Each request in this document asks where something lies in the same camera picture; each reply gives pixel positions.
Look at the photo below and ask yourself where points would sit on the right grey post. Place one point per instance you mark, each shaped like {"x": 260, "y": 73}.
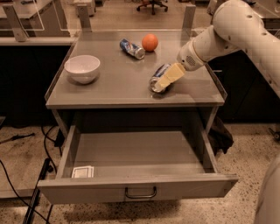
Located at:
{"x": 188, "y": 18}

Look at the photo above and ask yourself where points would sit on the black office chair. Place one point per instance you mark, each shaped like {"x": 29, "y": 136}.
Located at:
{"x": 152, "y": 3}

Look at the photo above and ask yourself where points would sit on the blue pepsi can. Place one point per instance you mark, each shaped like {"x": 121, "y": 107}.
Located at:
{"x": 155, "y": 77}

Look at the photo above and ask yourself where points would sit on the white card in drawer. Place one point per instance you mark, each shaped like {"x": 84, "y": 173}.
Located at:
{"x": 83, "y": 172}

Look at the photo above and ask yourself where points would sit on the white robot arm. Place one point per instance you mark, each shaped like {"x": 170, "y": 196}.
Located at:
{"x": 235, "y": 26}

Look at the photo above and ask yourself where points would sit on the open grey top drawer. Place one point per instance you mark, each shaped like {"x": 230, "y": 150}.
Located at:
{"x": 179, "y": 162}

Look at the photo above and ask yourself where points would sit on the crushed blue white can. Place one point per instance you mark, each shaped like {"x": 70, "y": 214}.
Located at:
{"x": 132, "y": 49}

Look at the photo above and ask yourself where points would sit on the black bar on floor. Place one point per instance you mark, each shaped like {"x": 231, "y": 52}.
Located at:
{"x": 31, "y": 210}

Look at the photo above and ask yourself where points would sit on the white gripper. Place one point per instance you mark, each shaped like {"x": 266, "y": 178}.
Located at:
{"x": 187, "y": 59}

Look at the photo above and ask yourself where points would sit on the black drawer handle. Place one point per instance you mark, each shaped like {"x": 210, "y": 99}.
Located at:
{"x": 140, "y": 194}

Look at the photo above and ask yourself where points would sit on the dark cloth behind cabinet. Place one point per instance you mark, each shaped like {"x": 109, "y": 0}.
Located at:
{"x": 219, "y": 136}

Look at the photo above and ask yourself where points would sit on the orange fruit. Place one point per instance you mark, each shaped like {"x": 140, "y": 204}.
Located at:
{"x": 149, "y": 42}

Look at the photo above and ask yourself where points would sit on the left grey post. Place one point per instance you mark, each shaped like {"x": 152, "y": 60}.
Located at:
{"x": 18, "y": 30}

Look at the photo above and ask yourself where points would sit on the grey post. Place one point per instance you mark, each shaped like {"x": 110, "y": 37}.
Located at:
{"x": 84, "y": 18}
{"x": 188, "y": 18}
{"x": 18, "y": 30}

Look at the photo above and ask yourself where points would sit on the white ceramic bowl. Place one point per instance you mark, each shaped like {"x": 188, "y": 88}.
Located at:
{"x": 83, "y": 68}

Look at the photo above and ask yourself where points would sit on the middle grey post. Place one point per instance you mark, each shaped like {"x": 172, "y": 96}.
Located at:
{"x": 84, "y": 18}

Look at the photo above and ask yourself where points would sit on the grey metal cabinet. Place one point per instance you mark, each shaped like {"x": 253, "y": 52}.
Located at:
{"x": 124, "y": 80}

